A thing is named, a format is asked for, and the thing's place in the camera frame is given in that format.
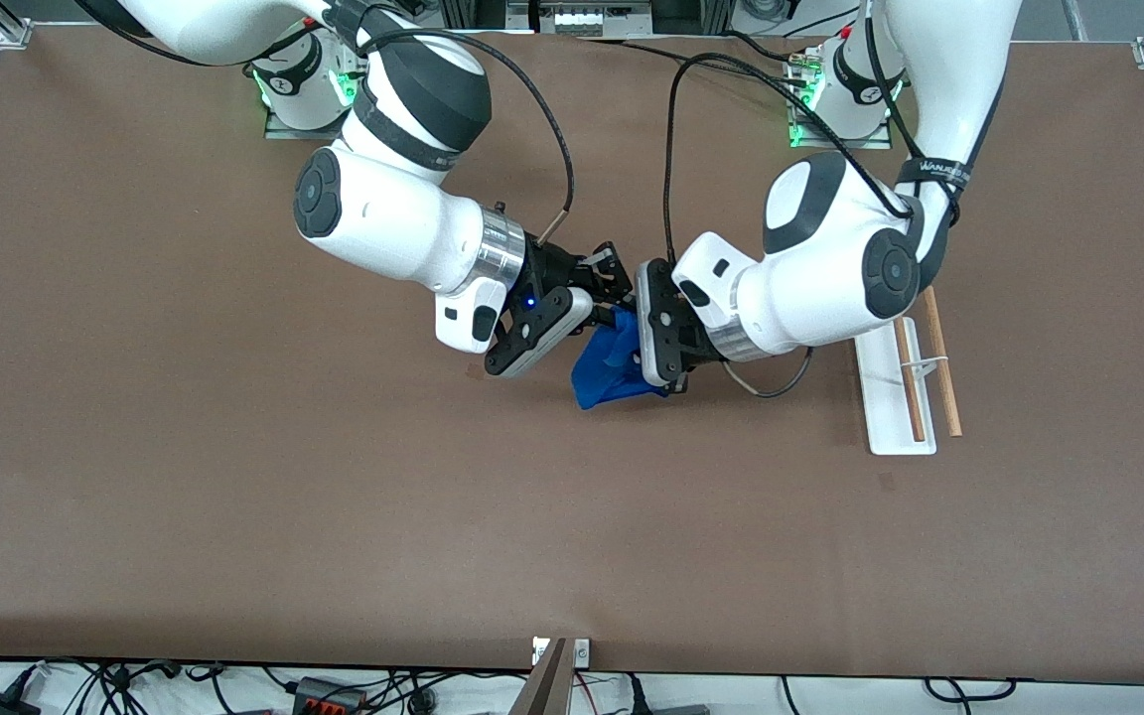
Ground long black table cable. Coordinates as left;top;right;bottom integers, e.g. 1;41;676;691
577;36;813;88

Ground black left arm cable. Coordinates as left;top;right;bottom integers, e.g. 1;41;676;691
664;0;921;398

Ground red and black connector box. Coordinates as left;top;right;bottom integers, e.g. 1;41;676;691
291;677;366;715

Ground blue towel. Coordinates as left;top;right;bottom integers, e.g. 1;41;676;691
572;308;670;411

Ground grey camera post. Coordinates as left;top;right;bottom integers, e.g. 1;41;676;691
507;638;573;715

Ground short black table cable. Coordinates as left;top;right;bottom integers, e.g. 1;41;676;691
724;30;816;67

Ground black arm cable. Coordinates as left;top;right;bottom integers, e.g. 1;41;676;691
664;0;921;398
358;28;576;244

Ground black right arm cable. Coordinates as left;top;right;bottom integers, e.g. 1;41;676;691
358;28;576;244

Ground looped black cable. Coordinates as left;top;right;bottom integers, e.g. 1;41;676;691
923;677;1018;704

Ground white towel rack wooden rods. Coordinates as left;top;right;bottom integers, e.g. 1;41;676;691
855;286;964;457

